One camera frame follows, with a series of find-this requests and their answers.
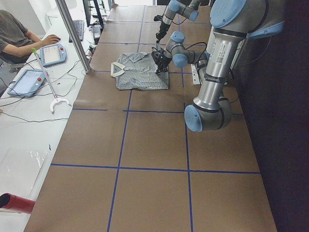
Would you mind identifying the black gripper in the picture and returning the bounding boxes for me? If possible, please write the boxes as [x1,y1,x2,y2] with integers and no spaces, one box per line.
[152,52,171,73]
[155,22,170,43]

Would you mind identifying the black box with label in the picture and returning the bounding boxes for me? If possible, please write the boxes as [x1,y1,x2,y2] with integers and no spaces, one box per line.
[92,25,103,45]

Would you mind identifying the upper blue teach pendant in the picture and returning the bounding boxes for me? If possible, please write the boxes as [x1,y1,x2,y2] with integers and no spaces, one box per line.
[40,43,67,67]

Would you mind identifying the clear plastic sheet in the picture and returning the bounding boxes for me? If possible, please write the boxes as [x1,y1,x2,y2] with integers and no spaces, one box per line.
[0,149,49,198]

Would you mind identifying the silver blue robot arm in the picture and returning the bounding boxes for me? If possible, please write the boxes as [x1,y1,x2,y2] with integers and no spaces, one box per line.
[152,0,286,131]
[154,0,201,44]

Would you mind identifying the lower blue teach pendant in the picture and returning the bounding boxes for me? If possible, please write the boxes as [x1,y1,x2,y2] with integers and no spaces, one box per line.
[7,69,45,97]

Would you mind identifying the seated person in grey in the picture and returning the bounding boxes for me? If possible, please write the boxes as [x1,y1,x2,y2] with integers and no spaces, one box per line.
[0,9,61,73]

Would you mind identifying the red cylinder tube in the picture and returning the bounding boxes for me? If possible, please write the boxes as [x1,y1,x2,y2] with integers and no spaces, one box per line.
[0,193,36,214]

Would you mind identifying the blue white striped polo shirt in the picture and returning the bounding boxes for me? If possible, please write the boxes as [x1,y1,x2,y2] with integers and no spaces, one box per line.
[111,52,169,91]

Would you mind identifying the person's hand on mouse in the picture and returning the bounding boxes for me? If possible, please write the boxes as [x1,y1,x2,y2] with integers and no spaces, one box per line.
[41,34,61,46]

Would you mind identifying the white hook reaching stick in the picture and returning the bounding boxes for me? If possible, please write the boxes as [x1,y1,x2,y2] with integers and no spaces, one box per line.
[31,47,71,114]

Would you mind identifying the black keyboard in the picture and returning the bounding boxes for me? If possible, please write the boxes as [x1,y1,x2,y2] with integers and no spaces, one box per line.
[73,19,84,41]

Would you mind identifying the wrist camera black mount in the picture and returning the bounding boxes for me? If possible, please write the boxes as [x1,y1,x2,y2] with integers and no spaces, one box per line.
[154,15,163,22]

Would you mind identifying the blue tape grid lines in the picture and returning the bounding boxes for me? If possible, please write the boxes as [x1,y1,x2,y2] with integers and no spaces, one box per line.
[49,6,273,232]

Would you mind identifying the aluminium frame post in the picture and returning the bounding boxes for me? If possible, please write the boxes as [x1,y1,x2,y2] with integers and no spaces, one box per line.
[56,0,91,73]

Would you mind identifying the blue teach pendant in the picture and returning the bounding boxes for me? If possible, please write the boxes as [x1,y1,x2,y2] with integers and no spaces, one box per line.
[7,69,45,97]
[40,43,67,67]

